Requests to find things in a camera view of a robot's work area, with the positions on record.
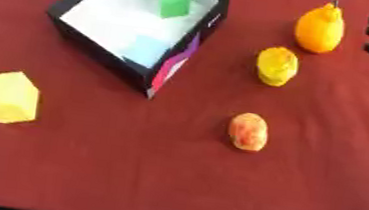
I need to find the black box with white inside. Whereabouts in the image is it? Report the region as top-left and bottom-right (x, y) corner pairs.
(37, 0), (232, 108)

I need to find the orange toy pear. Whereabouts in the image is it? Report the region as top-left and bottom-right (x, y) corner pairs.
(291, 0), (349, 58)

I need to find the yellow round toy fruit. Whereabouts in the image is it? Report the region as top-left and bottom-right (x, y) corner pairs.
(251, 43), (303, 91)

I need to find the orange-red toy fruit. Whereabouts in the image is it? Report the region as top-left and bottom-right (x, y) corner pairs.
(224, 110), (272, 154)

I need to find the light blue block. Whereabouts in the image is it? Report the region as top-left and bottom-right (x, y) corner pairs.
(120, 33), (175, 72)

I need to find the yellow hexagonal block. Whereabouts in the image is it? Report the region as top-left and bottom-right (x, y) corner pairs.
(0, 68), (44, 128)

